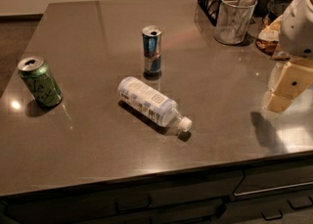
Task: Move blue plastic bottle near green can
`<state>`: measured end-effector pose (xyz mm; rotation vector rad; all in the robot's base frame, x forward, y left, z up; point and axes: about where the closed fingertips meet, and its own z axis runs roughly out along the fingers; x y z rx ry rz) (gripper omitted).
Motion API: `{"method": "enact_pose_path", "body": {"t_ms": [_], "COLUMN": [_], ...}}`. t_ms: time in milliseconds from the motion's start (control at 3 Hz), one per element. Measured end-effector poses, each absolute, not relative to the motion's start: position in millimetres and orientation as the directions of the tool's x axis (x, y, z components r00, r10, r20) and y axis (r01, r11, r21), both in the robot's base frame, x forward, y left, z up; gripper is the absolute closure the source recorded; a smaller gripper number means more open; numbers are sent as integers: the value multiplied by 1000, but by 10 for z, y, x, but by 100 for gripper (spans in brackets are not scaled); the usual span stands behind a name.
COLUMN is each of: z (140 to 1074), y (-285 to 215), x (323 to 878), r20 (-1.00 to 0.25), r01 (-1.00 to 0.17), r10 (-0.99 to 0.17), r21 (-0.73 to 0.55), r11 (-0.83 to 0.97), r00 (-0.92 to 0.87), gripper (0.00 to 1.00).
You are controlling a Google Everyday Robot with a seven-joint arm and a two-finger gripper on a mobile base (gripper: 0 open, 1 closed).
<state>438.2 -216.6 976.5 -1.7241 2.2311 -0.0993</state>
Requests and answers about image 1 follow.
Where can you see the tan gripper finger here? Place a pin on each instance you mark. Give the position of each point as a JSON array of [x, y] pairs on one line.
[[295, 78], [275, 75]]

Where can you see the blue plastic water bottle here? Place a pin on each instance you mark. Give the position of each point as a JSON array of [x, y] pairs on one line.
[[151, 103]]

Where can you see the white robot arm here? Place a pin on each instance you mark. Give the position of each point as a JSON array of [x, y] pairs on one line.
[[296, 30]]

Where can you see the blue silver energy drink can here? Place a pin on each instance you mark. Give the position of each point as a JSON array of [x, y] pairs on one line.
[[151, 36]]

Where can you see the green soda can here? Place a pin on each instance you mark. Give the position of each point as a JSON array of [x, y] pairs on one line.
[[40, 81]]

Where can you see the snack bowl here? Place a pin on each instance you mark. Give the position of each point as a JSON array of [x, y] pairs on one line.
[[268, 37]]

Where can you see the dark cabinet drawer front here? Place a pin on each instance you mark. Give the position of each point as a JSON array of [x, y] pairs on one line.
[[274, 179]]

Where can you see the wire mesh cup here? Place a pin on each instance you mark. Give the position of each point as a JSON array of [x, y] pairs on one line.
[[233, 21]]

